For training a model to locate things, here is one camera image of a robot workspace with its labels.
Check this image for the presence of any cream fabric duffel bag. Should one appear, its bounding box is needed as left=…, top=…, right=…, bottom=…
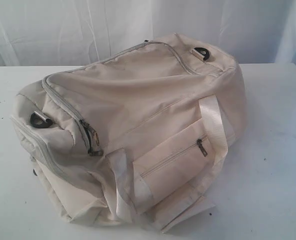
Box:
left=11, top=33, right=246, bottom=225

